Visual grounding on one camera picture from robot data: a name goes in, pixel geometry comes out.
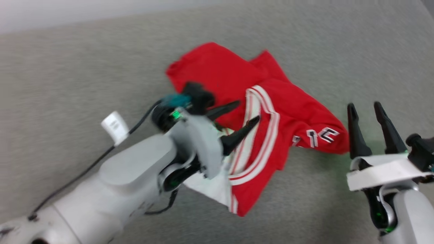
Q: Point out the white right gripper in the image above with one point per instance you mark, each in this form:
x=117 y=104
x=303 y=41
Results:
x=383 y=173

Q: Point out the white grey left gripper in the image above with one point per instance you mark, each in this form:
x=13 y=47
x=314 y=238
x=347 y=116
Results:
x=200 y=139

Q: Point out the red white basketball jersey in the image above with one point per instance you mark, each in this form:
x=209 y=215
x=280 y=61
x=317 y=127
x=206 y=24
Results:
x=298 y=108

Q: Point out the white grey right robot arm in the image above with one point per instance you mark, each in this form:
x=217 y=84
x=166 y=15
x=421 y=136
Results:
x=413 y=217

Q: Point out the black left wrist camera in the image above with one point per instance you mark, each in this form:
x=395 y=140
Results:
x=198 y=96

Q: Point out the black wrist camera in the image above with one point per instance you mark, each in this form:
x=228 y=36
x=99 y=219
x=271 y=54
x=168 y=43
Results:
x=198 y=96
x=422 y=149

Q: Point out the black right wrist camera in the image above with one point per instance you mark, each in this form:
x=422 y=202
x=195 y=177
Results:
x=422 y=149

